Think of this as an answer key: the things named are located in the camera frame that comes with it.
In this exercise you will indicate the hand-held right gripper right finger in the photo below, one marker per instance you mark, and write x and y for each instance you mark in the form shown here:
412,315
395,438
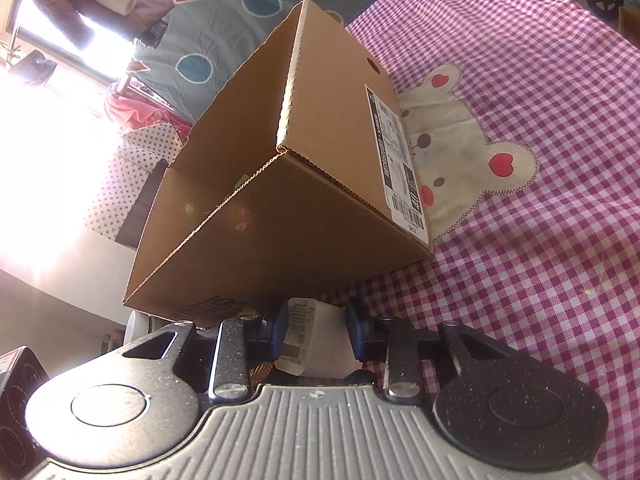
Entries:
356,332

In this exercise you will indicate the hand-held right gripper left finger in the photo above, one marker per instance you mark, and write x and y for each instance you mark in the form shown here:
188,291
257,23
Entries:
277,332

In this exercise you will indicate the white charger plug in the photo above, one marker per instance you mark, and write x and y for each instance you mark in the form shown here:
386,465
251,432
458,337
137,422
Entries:
320,340

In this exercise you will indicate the brown cardboard box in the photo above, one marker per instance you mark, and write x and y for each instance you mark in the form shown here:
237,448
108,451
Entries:
630,22
310,220

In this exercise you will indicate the white bottle green label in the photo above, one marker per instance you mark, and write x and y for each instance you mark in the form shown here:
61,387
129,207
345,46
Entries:
140,327

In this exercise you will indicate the white star-dotted cloth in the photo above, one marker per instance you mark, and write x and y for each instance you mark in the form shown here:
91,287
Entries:
135,175

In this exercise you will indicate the purple checkered cloth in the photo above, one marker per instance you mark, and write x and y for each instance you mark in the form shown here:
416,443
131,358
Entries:
550,235

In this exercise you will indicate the pink garment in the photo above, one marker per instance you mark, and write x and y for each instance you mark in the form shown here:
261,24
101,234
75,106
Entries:
130,112

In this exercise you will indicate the blue patterned bedsheet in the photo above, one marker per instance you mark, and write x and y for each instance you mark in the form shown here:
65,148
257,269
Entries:
215,20

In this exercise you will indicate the maroon hanging garment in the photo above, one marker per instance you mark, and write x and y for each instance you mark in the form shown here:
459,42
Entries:
80,15

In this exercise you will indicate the flat brown cardboard box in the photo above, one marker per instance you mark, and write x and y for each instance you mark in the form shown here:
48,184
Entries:
630,22

